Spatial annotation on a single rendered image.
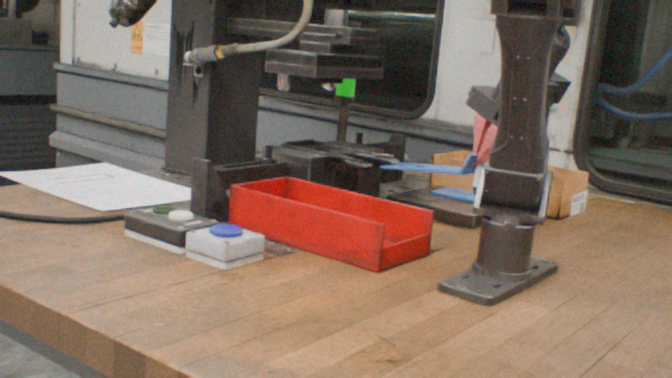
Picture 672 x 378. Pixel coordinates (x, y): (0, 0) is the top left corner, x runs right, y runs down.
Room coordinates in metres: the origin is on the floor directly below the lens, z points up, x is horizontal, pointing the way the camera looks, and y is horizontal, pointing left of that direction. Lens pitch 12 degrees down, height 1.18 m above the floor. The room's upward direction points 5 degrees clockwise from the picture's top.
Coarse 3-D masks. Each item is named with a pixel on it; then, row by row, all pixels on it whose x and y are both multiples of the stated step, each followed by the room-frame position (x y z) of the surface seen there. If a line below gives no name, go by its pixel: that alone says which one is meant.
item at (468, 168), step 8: (472, 160) 1.05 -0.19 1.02; (392, 168) 1.12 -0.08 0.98; (400, 168) 1.11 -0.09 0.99; (408, 168) 1.10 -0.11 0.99; (416, 168) 1.10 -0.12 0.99; (424, 168) 1.10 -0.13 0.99; (432, 168) 1.10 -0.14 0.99; (440, 168) 1.10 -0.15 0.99; (448, 168) 1.10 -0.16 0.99; (456, 168) 1.10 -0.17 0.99; (464, 168) 1.05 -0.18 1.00; (472, 168) 1.07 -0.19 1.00
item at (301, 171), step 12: (264, 156) 1.19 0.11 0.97; (288, 168) 1.16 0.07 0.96; (300, 168) 1.15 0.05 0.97; (312, 168) 1.14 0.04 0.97; (324, 168) 1.17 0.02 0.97; (372, 168) 1.28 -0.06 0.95; (312, 180) 1.14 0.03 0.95; (324, 180) 1.17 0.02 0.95; (336, 180) 1.27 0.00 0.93; (348, 180) 1.26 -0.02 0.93; (360, 180) 1.25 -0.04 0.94; (372, 180) 1.28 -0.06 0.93; (360, 192) 1.25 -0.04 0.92; (372, 192) 1.28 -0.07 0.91
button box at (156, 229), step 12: (0, 216) 0.96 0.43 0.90; (12, 216) 0.96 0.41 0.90; (24, 216) 0.96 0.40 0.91; (36, 216) 0.96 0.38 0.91; (48, 216) 0.96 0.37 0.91; (96, 216) 0.98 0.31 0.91; (108, 216) 0.98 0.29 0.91; (120, 216) 0.98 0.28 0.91; (132, 216) 0.93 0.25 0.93; (144, 216) 0.92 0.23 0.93; (156, 216) 0.92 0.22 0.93; (168, 216) 0.92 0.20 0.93; (132, 228) 0.93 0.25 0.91; (144, 228) 0.91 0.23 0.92; (156, 228) 0.90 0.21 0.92; (168, 228) 0.89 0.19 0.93; (180, 228) 0.88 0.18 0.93; (192, 228) 0.89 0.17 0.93; (204, 228) 0.91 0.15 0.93; (144, 240) 0.91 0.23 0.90; (156, 240) 0.90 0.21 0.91; (168, 240) 0.89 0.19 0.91; (180, 240) 0.88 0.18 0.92; (180, 252) 0.88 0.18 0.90
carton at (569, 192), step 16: (432, 160) 1.38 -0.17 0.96; (448, 160) 1.37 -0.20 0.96; (464, 160) 1.47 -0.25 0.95; (432, 176) 1.38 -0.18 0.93; (448, 176) 1.36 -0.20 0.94; (464, 176) 1.34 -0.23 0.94; (560, 176) 1.36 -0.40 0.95; (576, 176) 1.34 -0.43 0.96; (560, 192) 1.24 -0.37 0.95; (576, 192) 1.34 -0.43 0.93; (560, 208) 1.24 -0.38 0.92; (576, 208) 1.30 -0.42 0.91
